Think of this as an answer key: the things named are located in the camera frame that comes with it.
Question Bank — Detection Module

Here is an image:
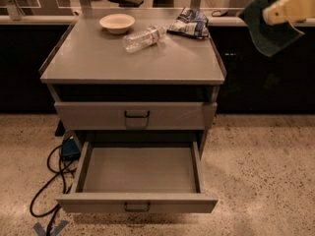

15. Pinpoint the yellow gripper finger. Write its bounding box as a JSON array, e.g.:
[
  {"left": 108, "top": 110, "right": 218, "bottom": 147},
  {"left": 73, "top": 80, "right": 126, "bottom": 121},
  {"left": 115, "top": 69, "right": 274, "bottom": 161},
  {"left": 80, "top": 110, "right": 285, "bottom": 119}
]
[{"left": 263, "top": 0, "right": 315, "bottom": 26}]

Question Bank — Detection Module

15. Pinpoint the white paper bowl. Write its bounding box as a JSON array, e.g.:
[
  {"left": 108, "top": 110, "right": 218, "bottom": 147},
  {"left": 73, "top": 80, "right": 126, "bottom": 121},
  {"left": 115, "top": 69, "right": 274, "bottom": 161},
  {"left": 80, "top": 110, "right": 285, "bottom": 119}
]
[{"left": 99, "top": 14, "right": 135, "bottom": 34}]

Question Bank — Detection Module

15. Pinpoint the closed upper grey drawer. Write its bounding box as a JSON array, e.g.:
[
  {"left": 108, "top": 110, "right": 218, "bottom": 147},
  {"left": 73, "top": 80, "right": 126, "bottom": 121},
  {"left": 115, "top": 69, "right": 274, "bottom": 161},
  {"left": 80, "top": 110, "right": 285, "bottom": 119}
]
[{"left": 55, "top": 102, "right": 217, "bottom": 130}]

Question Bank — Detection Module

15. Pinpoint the black office chair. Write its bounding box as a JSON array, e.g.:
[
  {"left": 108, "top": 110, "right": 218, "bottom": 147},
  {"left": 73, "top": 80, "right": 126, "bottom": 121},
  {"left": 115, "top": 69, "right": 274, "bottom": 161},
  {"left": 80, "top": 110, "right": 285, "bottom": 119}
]
[{"left": 108, "top": 0, "right": 144, "bottom": 8}]

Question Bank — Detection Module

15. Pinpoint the blue white snack bag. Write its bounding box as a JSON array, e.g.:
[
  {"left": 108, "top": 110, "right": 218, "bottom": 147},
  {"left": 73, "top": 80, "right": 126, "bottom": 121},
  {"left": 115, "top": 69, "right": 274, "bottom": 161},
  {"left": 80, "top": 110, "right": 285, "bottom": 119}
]
[{"left": 167, "top": 7, "right": 209, "bottom": 39}]

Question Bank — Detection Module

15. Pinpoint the blue floor tape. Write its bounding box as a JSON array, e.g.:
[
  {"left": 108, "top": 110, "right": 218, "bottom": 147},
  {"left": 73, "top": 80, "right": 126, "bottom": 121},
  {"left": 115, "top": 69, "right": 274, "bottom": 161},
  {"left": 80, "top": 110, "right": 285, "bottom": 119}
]
[{"left": 33, "top": 220, "right": 69, "bottom": 236}]

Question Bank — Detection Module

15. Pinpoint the black cable on ledge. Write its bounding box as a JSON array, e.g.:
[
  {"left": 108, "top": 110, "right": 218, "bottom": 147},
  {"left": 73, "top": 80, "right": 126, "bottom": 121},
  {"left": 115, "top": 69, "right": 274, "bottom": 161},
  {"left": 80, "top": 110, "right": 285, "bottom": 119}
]
[{"left": 211, "top": 9, "right": 229, "bottom": 18}]

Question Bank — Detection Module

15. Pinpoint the clear plastic water bottle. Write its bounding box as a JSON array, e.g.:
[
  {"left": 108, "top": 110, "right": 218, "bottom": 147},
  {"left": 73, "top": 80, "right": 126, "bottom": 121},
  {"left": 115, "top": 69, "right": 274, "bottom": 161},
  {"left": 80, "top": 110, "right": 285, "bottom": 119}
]
[{"left": 123, "top": 26, "right": 166, "bottom": 53}]

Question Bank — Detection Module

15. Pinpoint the black floor cable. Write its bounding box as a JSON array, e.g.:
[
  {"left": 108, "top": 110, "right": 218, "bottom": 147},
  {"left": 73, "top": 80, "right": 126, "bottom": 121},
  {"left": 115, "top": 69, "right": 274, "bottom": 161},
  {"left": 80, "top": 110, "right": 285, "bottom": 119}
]
[{"left": 29, "top": 144, "right": 78, "bottom": 236}]

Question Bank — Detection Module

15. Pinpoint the grey metal drawer cabinet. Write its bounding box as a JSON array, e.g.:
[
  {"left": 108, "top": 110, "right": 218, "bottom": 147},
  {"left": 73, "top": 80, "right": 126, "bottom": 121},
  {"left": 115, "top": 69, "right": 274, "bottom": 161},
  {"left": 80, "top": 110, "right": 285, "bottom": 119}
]
[{"left": 41, "top": 10, "right": 226, "bottom": 148}]

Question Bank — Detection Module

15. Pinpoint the blue power box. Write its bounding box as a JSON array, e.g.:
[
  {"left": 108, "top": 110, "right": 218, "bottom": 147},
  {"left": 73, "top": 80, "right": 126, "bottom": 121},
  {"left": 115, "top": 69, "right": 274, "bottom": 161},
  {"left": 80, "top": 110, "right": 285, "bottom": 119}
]
[{"left": 60, "top": 138, "right": 81, "bottom": 161}]

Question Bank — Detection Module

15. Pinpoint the open grey middle drawer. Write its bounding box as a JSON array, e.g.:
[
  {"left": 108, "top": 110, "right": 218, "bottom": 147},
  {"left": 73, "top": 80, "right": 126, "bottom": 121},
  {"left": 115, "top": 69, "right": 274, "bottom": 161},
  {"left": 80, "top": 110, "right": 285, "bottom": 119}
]
[{"left": 57, "top": 143, "right": 218, "bottom": 213}]

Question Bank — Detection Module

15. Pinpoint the green yellow sponge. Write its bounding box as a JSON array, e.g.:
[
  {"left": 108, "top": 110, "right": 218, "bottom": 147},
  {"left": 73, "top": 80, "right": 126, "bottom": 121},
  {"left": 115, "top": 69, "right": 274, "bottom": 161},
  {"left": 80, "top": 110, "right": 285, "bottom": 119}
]
[{"left": 237, "top": 0, "right": 304, "bottom": 57}]

